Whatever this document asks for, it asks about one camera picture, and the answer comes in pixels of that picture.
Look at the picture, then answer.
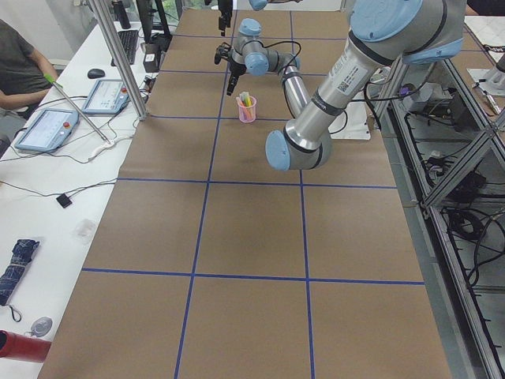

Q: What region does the pink mesh pen holder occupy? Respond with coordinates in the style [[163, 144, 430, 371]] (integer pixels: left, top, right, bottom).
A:
[[238, 96, 256, 123]]

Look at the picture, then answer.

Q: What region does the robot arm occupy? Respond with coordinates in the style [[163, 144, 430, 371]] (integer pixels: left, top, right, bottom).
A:
[[218, 0, 284, 36], [215, 1, 466, 171]]

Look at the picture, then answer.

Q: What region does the black computer mouse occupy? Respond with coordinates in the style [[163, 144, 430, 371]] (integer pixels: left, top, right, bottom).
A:
[[87, 68, 106, 79]]

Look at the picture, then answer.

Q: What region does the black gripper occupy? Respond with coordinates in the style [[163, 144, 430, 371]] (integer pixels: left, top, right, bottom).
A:
[[226, 61, 247, 96], [219, 0, 233, 36]]

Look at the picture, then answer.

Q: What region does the green highlighter pen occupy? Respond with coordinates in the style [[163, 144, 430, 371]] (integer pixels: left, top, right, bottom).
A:
[[240, 92, 252, 107]]

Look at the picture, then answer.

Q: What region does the black bottle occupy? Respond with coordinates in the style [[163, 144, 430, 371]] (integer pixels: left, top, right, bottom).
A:
[[111, 0, 131, 29]]

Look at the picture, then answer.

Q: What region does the orange highlighter pen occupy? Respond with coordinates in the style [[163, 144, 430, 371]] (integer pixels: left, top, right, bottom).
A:
[[239, 92, 247, 107]]

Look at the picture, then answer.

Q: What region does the black keyboard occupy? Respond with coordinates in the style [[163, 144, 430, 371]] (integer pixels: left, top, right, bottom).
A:
[[118, 29, 139, 65]]

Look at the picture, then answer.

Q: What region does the folded blue umbrella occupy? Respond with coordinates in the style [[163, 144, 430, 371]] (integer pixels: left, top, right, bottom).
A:
[[1, 238, 40, 306]]

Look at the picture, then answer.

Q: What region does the metal rod with green tip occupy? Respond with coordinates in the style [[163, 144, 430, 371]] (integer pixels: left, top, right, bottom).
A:
[[43, 73, 113, 146]]

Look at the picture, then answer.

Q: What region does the red bottle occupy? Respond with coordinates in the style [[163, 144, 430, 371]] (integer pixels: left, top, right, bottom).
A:
[[0, 330, 51, 363]]

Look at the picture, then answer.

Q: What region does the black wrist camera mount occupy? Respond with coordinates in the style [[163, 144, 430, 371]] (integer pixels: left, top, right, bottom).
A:
[[214, 43, 233, 65]]

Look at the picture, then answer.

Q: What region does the teach pendant tablet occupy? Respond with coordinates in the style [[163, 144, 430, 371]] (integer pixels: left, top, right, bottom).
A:
[[82, 79, 129, 116], [15, 108, 79, 152]]

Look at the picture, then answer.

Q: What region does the far teach pendant tablet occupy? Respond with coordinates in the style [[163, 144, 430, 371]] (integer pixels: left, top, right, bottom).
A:
[[82, 79, 129, 116]]

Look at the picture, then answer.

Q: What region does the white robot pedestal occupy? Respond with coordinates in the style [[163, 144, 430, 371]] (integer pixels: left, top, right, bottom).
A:
[[327, 0, 374, 141]]

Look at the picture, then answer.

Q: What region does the aluminium frame post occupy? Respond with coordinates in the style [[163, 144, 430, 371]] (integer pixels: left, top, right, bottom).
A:
[[89, 0, 148, 121]]

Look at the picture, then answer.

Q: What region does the black monitor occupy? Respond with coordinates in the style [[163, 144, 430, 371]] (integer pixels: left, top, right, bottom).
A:
[[135, 0, 172, 49]]

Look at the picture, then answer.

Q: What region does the seated person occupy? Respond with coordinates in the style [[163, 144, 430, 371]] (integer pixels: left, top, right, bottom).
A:
[[0, 18, 60, 119]]

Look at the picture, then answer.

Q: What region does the small black sensor box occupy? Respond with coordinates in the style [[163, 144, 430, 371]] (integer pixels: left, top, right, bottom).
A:
[[56, 193, 73, 208]]

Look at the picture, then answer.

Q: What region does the yellow highlighter pen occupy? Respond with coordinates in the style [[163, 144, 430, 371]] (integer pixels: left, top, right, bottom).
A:
[[245, 94, 253, 107]]

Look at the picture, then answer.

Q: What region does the near teach pendant tablet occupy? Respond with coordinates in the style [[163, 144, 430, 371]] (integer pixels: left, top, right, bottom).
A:
[[15, 108, 79, 152]]

